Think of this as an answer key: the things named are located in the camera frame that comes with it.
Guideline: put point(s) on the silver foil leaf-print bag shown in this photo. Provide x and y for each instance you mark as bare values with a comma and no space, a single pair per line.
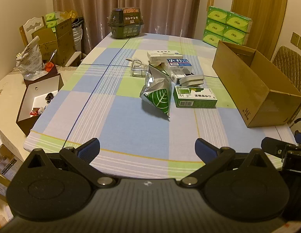
157,94

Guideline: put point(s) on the white bird-print ointment box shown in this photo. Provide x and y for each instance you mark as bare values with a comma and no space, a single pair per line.
176,76

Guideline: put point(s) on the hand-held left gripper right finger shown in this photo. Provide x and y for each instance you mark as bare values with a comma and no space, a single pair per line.
205,149

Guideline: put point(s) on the stack of green tissue packs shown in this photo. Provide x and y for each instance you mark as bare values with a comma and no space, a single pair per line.
225,26

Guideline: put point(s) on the clear printed plastic bag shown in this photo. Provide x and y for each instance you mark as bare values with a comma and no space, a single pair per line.
30,60

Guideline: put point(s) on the yellow plastic bag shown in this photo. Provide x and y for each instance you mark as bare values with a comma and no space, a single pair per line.
70,14

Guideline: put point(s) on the white square night light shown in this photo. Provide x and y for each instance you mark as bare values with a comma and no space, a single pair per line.
191,80

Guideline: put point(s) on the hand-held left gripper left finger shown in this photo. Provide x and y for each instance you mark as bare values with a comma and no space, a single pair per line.
88,148

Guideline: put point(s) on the wooden door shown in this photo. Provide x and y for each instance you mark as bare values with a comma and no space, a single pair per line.
259,12

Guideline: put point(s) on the white carved chair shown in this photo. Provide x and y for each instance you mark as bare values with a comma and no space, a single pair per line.
33,24

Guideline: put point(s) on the brown curtain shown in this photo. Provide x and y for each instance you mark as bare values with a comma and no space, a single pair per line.
153,4

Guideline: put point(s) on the cardboard box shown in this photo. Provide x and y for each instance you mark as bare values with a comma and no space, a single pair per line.
252,97

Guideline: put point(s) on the red plastic item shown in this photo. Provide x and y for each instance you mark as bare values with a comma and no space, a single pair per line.
49,66

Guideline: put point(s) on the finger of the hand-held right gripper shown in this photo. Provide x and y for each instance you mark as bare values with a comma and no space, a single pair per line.
272,144
300,138

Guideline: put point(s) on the white tablet medicine box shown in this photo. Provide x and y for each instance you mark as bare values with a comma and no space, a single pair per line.
162,55

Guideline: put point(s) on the checkered tablecloth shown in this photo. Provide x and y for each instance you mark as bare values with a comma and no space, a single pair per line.
116,116

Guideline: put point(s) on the white bucket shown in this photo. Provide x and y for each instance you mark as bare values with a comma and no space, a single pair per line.
77,37

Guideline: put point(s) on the brown cardboard carton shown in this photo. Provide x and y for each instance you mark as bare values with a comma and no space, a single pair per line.
58,43

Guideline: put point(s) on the quilted beige chair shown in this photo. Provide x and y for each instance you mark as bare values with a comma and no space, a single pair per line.
290,63

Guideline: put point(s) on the green medicine box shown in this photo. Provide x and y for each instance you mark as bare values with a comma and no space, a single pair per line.
194,99

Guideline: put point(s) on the brown white-lined open box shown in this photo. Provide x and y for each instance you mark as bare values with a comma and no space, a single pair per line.
31,97

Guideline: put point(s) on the printed white product carton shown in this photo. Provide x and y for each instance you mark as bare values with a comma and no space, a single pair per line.
7,157

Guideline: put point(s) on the dark green food container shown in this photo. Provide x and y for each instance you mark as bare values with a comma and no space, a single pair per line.
126,21

